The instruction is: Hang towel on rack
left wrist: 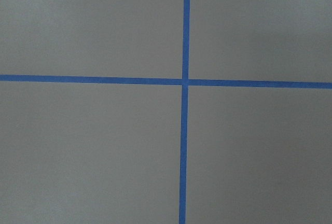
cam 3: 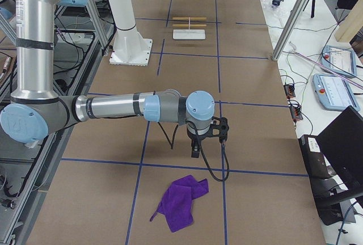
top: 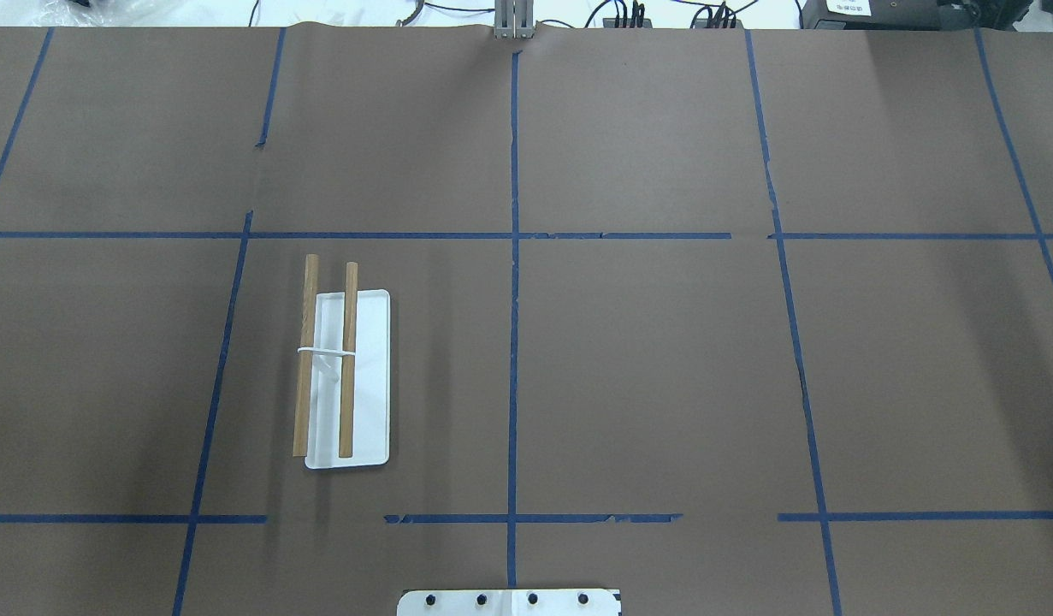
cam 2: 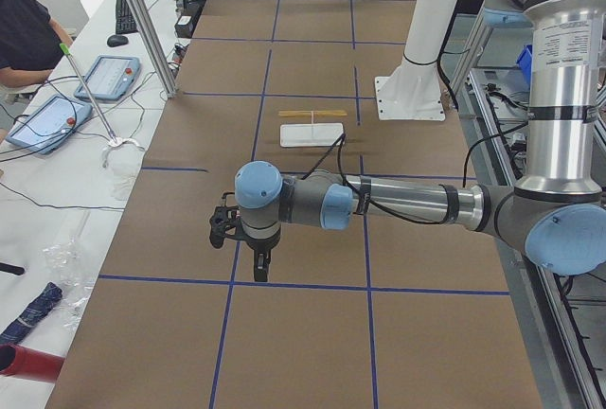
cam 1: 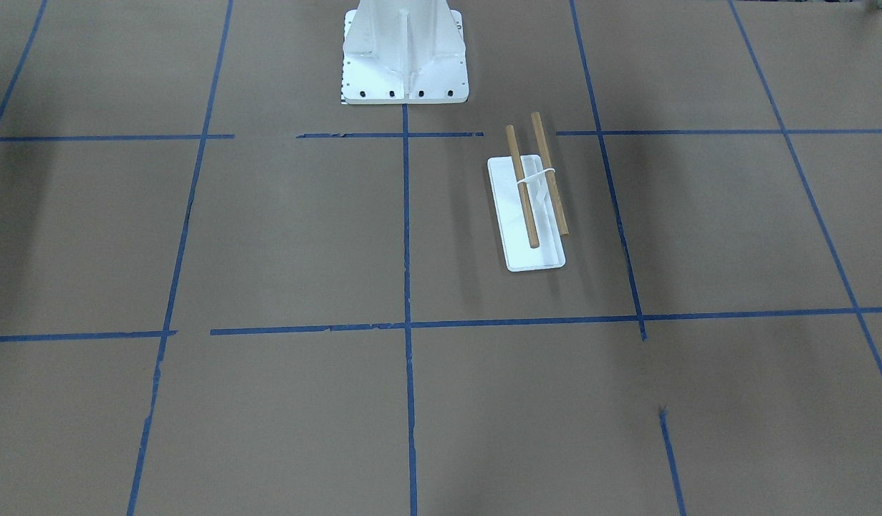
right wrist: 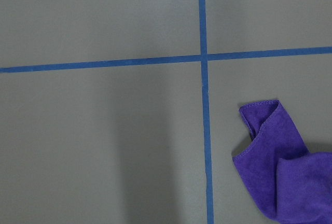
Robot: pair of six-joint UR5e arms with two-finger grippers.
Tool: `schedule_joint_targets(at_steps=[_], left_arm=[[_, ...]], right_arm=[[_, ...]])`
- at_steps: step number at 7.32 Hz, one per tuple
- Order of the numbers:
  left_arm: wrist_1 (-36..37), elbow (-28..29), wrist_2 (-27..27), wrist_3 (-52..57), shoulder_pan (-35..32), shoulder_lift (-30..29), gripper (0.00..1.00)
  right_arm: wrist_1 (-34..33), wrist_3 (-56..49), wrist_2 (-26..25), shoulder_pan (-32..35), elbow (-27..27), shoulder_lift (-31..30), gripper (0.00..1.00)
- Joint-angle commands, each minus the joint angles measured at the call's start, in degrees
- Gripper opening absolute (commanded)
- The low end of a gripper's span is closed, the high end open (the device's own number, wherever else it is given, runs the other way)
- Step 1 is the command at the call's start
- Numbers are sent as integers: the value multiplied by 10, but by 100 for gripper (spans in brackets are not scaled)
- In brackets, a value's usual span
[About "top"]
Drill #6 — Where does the white wooden towel rack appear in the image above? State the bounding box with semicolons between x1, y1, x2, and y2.
293;254;392;471

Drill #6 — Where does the brown paper table cover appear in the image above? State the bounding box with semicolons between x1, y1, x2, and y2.
0;24;1053;615

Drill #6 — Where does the black computer box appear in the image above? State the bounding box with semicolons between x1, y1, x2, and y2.
801;1;1032;31

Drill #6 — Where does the aluminium frame post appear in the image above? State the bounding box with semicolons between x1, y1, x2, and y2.
494;0;536;39

